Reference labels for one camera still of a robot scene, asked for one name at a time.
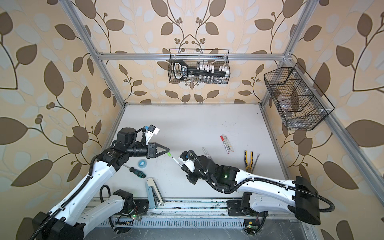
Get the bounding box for yellow black pliers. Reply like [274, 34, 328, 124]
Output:
[244, 150, 254, 173]

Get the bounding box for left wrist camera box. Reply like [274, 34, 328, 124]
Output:
[142, 125, 160, 145]

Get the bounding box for black wire basket right wall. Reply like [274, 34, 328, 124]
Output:
[264, 63, 335, 131]

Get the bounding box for white marker green end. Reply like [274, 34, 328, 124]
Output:
[171, 156, 183, 167]

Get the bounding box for white marker yellow end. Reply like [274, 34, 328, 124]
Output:
[202, 147, 212, 159]

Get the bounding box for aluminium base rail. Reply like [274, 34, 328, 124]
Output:
[86, 197, 313, 230]

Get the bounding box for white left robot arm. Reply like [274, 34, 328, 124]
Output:
[30, 125, 170, 240]

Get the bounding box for black wire basket wall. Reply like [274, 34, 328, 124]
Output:
[168, 48, 231, 85]
[264, 63, 335, 131]

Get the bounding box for black socket holder tool set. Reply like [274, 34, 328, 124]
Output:
[169, 60, 231, 82]

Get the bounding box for blue white stapler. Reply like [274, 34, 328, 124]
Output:
[146, 178, 165, 209]

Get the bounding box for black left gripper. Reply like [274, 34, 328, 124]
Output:
[125, 141, 170, 160]

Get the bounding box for aluminium frame corner post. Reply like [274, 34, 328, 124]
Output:
[59, 0, 126, 108]

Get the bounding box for blue tape roll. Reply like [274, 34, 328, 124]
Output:
[138, 159, 147, 169]

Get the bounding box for black wire basket back wall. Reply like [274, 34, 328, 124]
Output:
[168, 48, 231, 85]

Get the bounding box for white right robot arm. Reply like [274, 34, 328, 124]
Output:
[175, 150, 335, 226]

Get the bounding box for green black screwdriver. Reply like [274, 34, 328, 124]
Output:
[129, 167, 146, 179]

